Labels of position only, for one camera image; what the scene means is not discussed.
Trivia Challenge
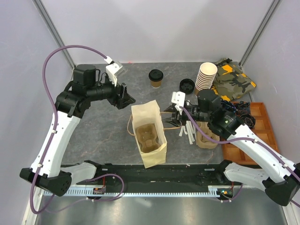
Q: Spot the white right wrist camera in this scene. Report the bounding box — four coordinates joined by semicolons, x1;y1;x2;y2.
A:
171;91;186;115

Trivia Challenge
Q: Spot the cardboard cup carrier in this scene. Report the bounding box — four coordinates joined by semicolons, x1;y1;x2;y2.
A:
135;123;160;153
196;122;220;150

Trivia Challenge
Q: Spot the stack of black lids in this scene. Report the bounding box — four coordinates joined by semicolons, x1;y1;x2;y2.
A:
179;78;195;94

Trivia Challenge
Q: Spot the stack of paper cups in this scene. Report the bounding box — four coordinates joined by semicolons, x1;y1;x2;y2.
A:
195;62;218;95

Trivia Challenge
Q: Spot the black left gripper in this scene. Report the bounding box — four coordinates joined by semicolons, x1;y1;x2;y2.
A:
87;74;135;109

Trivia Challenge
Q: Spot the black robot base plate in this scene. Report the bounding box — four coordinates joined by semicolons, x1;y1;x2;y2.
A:
60;163;244;188

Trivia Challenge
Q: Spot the orange compartment tray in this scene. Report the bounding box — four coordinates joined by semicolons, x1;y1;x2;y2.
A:
222;102;280;165

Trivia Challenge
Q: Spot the black plastic cup lid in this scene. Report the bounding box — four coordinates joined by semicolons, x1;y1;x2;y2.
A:
148;69;164;82

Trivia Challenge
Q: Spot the white slotted cable duct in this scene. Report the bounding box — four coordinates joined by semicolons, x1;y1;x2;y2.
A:
44;186;235;197

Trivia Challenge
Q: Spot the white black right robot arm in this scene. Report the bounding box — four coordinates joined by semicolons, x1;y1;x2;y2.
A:
166;89;300;206

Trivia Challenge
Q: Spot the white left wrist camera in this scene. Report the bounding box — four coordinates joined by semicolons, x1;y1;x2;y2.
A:
105;56;123;87

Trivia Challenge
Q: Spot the brown paper takeout bag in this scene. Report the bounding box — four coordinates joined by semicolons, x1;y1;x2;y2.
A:
127;100;177;169

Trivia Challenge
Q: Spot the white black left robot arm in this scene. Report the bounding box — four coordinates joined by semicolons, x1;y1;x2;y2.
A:
20;62;135;196

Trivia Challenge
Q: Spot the camouflage fabric cloth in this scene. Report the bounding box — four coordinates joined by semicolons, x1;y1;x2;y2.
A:
212;58;256;101

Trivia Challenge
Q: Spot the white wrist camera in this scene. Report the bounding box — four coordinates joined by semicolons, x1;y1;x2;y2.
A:
105;56;123;87
171;91;186;115

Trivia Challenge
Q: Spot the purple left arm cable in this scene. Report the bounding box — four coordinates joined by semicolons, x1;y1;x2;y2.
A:
30;45;111;214

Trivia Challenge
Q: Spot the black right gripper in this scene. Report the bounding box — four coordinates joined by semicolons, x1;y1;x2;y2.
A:
162;102;211;129

